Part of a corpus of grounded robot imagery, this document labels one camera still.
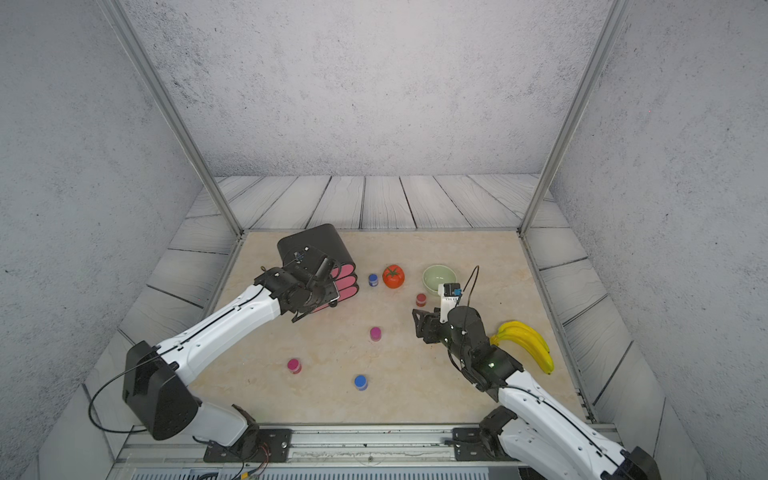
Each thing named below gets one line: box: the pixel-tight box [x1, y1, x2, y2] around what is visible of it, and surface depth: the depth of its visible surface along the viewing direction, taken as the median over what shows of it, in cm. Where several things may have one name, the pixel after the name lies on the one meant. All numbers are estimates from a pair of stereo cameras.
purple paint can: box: [370, 326, 382, 342], surface depth 93 cm
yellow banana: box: [490, 321, 555, 375], surface depth 88 cm
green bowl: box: [422, 264, 458, 295], surface depth 104 cm
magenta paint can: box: [287, 358, 302, 375], surface depth 86 cm
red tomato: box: [382, 264, 405, 289], surface depth 103 cm
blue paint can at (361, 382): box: [354, 375, 368, 391], surface depth 83 cm
